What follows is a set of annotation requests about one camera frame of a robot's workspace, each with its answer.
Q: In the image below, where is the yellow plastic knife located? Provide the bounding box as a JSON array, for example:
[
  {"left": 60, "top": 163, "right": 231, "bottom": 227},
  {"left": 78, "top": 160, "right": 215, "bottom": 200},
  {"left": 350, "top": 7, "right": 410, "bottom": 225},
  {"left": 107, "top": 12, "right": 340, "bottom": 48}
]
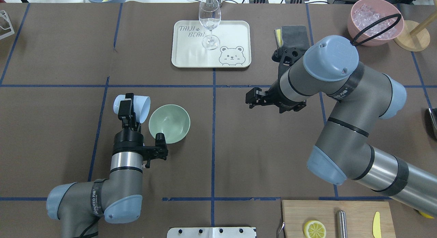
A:
[{"left": 372, "top": 211, "right": 381, "bottom": 238}]

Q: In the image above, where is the cream bear tray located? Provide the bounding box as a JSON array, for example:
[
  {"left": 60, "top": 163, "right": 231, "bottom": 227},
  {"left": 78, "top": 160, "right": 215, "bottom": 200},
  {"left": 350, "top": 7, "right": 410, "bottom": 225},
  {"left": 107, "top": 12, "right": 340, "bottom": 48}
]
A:
[{"left": 171, "top": 20, "right": 252, "bottom": 68}]

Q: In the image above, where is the wooden cutting board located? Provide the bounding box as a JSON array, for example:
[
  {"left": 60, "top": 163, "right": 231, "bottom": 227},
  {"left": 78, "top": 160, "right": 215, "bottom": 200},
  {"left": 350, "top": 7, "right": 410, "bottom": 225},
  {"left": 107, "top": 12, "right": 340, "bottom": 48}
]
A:
[{"left": 281, "top": 200, "right": 396, "bottom": 238}]

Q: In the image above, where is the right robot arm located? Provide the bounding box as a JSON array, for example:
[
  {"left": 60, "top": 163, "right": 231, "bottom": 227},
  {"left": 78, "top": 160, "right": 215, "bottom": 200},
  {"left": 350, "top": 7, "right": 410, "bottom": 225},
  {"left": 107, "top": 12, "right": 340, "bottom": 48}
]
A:
[{"left": 245, "top": 35, "right": 437, "bottom": 217}]

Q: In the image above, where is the metal ice scoop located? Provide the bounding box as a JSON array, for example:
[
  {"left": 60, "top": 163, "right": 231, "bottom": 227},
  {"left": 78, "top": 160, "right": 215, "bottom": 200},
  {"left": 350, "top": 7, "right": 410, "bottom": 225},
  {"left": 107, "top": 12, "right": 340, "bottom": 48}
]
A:
[{"left": 428, "top": 108, "right": 437, "bottom": 140}]

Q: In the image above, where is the clear wine glass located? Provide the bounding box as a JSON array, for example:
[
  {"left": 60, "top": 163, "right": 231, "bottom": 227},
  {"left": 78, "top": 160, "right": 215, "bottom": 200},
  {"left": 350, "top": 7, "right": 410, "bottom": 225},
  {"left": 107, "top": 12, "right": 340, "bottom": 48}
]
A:
[{"left": 198, "top": 0, "right": 221, "bottom": 50}]

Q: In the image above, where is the grey folded cloth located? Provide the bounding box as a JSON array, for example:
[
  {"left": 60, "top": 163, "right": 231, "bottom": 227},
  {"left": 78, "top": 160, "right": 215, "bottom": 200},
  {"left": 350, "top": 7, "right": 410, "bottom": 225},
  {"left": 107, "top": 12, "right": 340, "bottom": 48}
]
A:
[{"left": 274, "top": 25, "right": 310, "bottom": 51}]

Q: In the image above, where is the pink bowl with ice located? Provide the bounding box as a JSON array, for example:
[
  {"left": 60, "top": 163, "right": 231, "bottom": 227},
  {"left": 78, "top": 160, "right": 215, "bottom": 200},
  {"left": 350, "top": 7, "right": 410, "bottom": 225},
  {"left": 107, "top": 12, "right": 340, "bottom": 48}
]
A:
[{"left": 348, "top": 0, "right": 404, "bottom": 46}]

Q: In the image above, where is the mint green bowl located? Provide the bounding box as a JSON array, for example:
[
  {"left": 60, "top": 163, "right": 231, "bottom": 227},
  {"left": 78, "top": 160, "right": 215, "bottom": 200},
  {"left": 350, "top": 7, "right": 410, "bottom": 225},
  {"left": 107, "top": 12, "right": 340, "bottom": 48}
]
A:
[{"left": 149, "top": 104, "right": 191, "bottom": 144}]

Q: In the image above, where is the yellow lemon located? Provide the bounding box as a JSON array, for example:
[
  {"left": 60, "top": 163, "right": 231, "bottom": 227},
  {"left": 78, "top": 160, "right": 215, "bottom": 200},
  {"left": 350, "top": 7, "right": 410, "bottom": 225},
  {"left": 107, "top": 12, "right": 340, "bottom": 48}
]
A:
[{"left": 418, "top": 211, "right": 434, "bottom": 219}]

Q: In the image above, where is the white camera pole base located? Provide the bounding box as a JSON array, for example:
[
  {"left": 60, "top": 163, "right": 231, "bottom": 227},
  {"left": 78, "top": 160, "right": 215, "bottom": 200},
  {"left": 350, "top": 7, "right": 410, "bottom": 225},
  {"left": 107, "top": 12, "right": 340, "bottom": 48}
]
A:
[{"left": 167, "top": 227, "right": 257, "bottom": 238}]

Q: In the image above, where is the lemon half slice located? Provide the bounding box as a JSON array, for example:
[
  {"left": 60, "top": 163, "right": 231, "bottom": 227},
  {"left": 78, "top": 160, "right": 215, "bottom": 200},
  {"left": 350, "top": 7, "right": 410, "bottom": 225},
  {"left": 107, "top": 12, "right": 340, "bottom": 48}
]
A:
[{"left": 303, "top": 220, "right": 327, "bottom": 238}]

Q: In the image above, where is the wooden mug tree stand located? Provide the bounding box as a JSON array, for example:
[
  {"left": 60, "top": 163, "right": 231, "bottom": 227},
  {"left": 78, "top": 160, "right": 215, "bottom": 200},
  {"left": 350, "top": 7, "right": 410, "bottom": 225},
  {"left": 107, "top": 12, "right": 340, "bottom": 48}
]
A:
[{"left": 394, "top": 11, "right": 437, "bottom": 52}]

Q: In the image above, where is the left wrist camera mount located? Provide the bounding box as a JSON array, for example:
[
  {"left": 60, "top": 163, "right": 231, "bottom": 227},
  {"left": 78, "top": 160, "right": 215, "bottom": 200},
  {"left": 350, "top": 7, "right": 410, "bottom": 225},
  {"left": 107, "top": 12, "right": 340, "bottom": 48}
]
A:
[{"left": 141, "top": 132, "right": 168, "bottom": 169}]

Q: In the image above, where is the white wire cup rack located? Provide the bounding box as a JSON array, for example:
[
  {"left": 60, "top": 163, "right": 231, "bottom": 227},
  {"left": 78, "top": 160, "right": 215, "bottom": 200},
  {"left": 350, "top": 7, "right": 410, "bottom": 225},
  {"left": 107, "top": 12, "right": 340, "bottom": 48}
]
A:
[{"left": 0, "top": 10, "right": 15, "bottom": 40}]

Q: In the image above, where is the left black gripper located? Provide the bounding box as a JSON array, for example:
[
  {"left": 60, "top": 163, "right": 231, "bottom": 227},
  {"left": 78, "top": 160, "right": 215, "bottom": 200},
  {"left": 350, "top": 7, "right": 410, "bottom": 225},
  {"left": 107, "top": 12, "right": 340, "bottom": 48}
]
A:
[{"left": 113, "top": 93, "right": 144, "bottom": 155}]

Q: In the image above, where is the metal cylinder tool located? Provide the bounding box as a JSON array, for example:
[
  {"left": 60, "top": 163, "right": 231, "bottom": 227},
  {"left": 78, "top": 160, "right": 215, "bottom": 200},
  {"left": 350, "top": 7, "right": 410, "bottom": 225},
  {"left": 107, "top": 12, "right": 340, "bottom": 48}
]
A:
[{"left": 336, "top": 210, "right": 348, "bottom": 238}]

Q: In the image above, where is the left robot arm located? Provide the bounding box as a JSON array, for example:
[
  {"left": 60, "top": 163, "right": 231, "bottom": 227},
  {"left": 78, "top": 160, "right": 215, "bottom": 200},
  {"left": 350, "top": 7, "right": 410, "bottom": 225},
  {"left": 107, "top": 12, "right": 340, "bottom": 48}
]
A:
[{"left": 46, "top": 93, "right": 151, "bottom": 238}]

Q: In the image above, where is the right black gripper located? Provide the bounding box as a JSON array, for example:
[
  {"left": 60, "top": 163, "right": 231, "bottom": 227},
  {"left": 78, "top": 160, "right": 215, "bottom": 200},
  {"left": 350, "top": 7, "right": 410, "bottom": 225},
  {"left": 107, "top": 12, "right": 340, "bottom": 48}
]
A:
[{"left": 245, "top": 84, "right": 306, "bottom": 114}]

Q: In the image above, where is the light blue cup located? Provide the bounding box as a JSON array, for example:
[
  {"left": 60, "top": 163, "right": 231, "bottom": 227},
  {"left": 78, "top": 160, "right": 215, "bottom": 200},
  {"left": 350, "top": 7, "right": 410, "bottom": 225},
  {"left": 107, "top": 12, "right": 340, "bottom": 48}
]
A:
[{"left": 113, "top": 94, "right": 151, "bottom": 124}]

